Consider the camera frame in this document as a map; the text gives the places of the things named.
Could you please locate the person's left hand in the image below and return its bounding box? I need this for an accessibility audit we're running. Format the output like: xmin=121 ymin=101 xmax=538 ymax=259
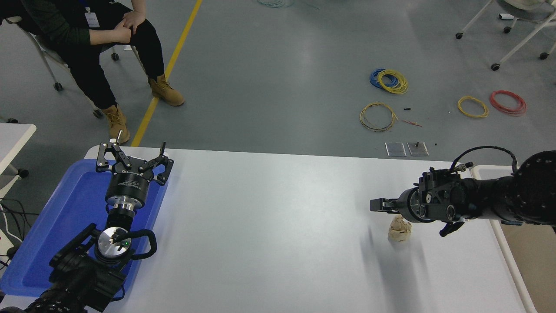
xmin=123 ymin=11 xmax=146 ymax=34

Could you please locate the white frame chair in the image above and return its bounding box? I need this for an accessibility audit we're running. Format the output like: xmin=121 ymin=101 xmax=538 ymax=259
xmin=455 ymin=0 xmax=556 ymax=71

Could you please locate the black floor cable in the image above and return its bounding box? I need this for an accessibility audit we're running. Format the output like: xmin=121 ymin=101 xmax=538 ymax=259
xmin=0 ymin=198 xmax=40 ymax=266

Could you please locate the white power strip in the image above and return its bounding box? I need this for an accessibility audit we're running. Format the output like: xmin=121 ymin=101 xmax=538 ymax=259
xmin=0 ymin=228 xmax=16 ymax=258

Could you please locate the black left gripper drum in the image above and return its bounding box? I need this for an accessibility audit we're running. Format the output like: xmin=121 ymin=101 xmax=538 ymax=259
xmin=106 ymin=162 xmax=154 ymax=205

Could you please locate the blue plastic tray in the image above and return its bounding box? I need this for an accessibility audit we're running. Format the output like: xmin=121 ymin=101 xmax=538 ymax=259
xmin=0 ymin=159 xmax=170 ymax=298

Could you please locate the person's right hand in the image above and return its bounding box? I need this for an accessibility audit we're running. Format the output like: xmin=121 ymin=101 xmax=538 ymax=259
xmin=114 ymin=22 xmax=132 ymax=44

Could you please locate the thin yellow wire coil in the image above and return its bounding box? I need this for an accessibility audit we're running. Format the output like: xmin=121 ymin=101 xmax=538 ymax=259
xmin=457 ymin=96 xmax=489 ymax=119

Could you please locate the person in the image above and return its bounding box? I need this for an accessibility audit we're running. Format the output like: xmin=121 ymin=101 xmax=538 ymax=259
xmin=0 ymin=0 xmax=185 ymax=145

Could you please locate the tan paper ball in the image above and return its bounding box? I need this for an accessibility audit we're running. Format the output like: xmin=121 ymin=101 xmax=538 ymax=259
xmin=388 ymin=214 xmax=412 ymax=243

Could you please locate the thick yellow wire coil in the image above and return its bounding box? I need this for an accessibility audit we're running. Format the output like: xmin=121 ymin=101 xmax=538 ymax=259
xmin=377 ymin=70 xmax=409 ymax=95

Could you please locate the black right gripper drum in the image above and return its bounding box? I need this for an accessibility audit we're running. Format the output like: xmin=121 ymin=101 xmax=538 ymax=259
xmin=397 ymin=188 xmax=425 ymax=223

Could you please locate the red wire coil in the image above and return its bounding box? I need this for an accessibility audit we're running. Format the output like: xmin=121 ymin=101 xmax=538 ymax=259
xmin=490 ymin=90 xmax=527 ymax=117

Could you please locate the large pale bin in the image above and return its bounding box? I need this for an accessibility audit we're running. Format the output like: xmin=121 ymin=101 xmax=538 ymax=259
xmin=471 ymin=165 xmax=556 ymax=313

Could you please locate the grey chair with casters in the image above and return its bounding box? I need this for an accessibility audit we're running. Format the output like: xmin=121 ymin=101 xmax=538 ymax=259
xmin=3 ymin=17 xmax=146 ymax=119

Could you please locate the white side table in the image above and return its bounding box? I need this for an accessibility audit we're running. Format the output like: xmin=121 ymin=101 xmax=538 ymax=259
xmin=0 ymin=118 xmax=37 ymax=200

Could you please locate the blue wire coil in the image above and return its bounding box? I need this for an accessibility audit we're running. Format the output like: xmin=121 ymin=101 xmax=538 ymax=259
xmin=370 ymin=68 xmax=398 ymax=90

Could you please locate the yellow and dark wire coil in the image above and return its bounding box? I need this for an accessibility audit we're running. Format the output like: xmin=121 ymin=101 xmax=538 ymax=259
xmin=360 ymin=103 xmax=398 ymax=132

